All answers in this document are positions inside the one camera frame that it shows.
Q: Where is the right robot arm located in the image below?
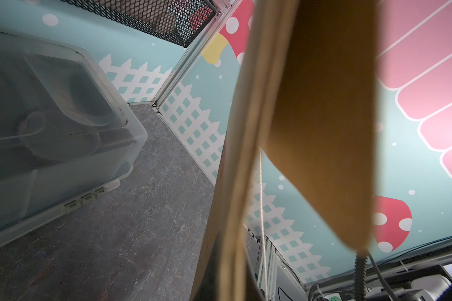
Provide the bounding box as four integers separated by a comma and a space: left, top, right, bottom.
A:
310, 245, 452, 295

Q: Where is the brown file bag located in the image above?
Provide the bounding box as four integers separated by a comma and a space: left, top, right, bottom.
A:
191, 1, 377, 300

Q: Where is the clear plastic storage box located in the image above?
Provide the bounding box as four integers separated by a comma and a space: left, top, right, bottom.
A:
0, 28, 148, 247

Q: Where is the black wire mesh basket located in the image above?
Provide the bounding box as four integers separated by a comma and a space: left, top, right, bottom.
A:
66, 0, 218, 48

